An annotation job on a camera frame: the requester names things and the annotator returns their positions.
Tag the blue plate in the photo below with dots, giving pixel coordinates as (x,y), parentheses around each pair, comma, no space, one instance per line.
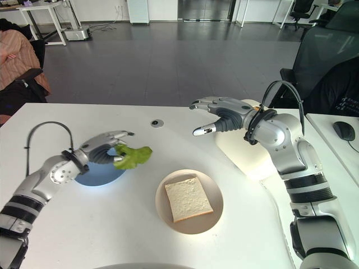
(103,176)

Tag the black office chair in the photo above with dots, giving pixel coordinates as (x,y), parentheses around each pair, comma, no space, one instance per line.
(35,81)
(317,53)
(303,11)

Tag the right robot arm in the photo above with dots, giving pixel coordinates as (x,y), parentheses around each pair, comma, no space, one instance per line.
(305,179)

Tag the beige plate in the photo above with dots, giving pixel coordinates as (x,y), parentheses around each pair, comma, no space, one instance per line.
(193,227)

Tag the person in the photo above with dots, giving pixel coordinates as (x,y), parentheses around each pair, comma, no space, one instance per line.
(16,56)
(336,87)

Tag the green lettuce leaf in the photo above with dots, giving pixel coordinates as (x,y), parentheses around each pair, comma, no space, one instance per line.
(137,157)

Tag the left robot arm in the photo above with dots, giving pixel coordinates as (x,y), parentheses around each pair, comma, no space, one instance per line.
(33,190)

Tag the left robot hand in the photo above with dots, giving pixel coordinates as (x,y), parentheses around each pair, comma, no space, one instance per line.
(96,143)

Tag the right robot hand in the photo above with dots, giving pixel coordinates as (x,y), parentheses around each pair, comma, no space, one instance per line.
(230,110)

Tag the black computer mouse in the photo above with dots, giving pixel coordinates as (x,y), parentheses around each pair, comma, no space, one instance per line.
(344,130)

